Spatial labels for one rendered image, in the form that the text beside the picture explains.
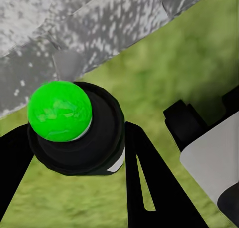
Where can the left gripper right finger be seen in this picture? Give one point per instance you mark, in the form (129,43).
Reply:
(174,209)

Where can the insectifuge atomizer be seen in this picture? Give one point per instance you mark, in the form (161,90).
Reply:
(75,128)

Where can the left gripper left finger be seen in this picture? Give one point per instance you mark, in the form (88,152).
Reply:
(15,157)

